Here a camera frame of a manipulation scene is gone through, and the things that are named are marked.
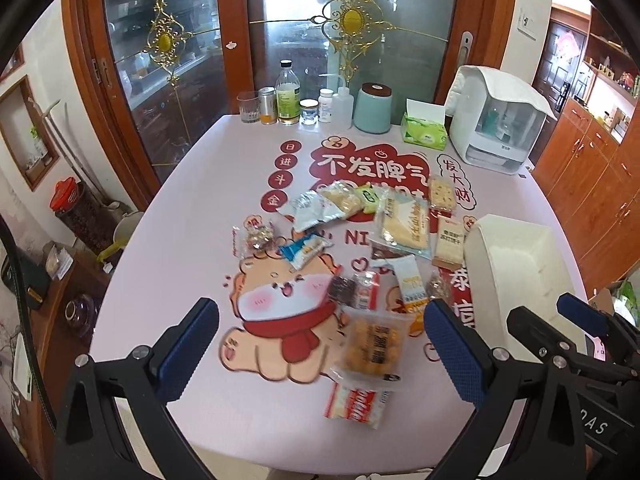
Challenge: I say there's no brown nut candy packet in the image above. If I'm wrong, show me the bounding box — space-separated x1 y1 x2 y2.
425 270 452 306

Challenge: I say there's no beige sandwich biscuit packet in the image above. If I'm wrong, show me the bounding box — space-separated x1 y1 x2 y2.
432 214 465 271

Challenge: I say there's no white orange snack bar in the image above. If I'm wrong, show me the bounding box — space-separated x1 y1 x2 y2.
387 255 428 315

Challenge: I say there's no red white wafer packet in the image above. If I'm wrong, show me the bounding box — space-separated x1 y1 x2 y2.
324 384 390 429

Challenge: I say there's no fried snack clear bag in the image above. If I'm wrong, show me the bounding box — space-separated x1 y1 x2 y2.
330 307 413 391

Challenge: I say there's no square soda cracker packet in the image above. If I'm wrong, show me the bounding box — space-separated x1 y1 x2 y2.
428 176 457 212

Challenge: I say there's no large yellow cake packet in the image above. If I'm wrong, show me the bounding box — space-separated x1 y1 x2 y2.
371 188 432 260

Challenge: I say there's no dark red snack packet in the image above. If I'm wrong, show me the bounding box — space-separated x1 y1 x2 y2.
370 240 408 260

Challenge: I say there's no dark chocolate cookie packet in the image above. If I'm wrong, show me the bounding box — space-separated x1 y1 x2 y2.
328 275 357 307

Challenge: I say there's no green small snack packet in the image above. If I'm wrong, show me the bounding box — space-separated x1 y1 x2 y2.
355 183 388 214

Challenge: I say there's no yellow cracker packet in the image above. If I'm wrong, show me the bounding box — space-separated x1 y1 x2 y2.
319 180 364 219

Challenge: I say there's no blue white biscuit packet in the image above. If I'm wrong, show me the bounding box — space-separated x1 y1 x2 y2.
279 232 332 271

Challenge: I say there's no silver foil snack packet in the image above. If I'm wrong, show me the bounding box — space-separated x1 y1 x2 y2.
277 191 346 233

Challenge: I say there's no white plastic storage bin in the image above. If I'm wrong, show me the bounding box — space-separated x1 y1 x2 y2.
464 214 586 362

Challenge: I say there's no orange wooden cabinet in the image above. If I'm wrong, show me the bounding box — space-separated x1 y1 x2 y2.
530 4 640 297

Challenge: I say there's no red lidded glass jar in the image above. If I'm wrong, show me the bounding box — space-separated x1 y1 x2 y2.
49 177 117 255

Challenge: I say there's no white desktop cup cabinet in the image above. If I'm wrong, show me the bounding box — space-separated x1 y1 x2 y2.
445 65 555 174

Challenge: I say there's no pink printed tablecloth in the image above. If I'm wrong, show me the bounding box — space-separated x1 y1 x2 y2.
91 116 585 474

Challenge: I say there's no green tissue pack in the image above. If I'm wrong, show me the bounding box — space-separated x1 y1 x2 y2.
400 99 448 151

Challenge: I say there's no teal canister brown lid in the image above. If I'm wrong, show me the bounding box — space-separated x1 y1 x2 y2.
354 82 393 134

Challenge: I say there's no white squeeze bottle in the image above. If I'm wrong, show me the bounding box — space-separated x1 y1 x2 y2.
331 82 355 132

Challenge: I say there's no white pill bottle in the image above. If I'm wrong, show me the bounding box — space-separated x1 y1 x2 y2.
318 88 333 124

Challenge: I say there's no small glass jar white lid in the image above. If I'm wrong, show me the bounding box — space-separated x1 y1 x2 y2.
299 99 319 126

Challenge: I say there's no glass bottle green label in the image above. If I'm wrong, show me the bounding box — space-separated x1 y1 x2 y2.
276 60 300 124

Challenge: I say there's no silver orange tin can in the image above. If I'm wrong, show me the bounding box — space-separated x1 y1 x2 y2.
257 87 278 125

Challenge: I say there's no clear drinking glass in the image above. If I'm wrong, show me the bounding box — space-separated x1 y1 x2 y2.
236 91 259 124

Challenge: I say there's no wooden glass sliding door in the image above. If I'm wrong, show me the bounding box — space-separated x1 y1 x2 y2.
62 0 515 208

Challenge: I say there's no black cable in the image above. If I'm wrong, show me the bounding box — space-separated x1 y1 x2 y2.
0 213 58 436

